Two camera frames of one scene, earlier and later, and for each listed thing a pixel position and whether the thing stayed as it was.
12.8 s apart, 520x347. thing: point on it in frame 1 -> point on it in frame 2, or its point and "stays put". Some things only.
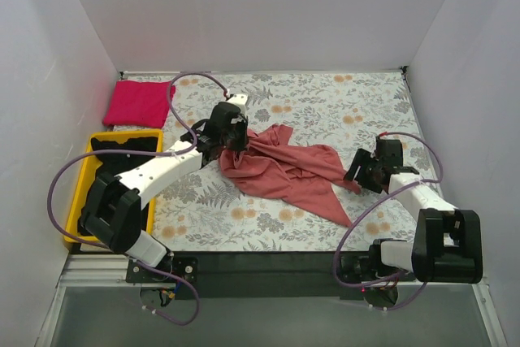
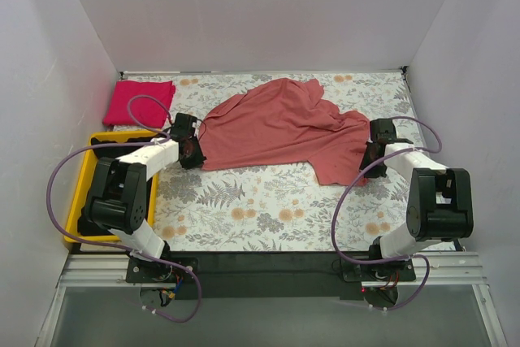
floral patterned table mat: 339,111 stays put
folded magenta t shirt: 139,103 stays put
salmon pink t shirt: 309,175 -> 287,123
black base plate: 262,275 stays put
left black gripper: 234,137 -> 193,156
